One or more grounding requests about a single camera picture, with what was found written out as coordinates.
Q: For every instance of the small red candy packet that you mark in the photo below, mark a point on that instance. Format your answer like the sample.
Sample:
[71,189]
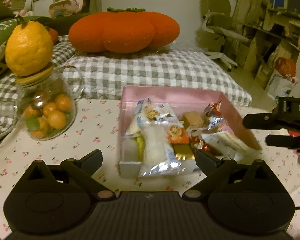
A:
[212,113]

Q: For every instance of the jam biscuit packet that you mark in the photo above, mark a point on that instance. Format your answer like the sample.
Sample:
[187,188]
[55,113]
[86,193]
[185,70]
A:
[176,133]

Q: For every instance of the gold foil snack bar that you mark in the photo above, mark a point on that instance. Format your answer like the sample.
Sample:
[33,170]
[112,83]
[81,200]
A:
[183,152]

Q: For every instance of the glass jar with kumquats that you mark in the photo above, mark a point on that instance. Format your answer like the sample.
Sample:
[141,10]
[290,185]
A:
[46,104]

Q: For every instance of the white blue bread packet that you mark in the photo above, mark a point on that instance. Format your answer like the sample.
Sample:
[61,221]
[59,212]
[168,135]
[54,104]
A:
[140,116]

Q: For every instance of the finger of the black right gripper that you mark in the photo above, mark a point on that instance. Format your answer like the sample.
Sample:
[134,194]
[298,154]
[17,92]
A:
[264,121]
[285,141]

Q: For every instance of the grey checkered quilt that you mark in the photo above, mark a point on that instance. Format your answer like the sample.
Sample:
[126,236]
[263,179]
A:
[106,74]

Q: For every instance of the pink silver cardboard box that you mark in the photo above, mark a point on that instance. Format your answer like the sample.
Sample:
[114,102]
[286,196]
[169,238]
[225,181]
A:
[181,100]

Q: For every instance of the white office chair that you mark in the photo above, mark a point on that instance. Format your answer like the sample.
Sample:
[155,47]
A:
[217,20]

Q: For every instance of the small silver snack packet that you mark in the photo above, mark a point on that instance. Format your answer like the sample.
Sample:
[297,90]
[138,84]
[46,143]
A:
[214,121]

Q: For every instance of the cherry print tablecloth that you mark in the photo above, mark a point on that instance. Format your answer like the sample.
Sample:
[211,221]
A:
[97,127]

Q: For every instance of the clear white cake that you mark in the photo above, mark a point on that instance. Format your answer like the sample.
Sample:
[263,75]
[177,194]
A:
[158,156]

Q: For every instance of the large orange citrus fruit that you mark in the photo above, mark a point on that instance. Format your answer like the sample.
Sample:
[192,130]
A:
[29,49]

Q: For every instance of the red tomato plush cushion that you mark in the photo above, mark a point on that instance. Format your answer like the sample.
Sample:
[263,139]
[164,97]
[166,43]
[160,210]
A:
[123,31]

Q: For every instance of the yellow snack packet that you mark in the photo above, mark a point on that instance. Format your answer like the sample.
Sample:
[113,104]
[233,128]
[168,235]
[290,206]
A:
[140,141]

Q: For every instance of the orange cracker packet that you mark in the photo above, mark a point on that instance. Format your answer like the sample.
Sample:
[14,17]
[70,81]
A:
[160,112]

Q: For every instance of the red white shopping bag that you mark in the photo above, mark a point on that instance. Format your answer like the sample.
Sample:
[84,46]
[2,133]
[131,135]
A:
[283,79]

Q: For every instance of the white cream wafer packet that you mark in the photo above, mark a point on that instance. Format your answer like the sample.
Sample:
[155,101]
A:
[229,145]

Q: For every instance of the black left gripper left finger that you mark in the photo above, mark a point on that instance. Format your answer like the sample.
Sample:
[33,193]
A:
[81,171]

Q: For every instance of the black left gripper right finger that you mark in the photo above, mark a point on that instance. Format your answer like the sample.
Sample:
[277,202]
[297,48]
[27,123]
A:
[216,171]

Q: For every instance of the red white snack packet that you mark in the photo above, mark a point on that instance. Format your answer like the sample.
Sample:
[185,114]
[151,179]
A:
[197,143]

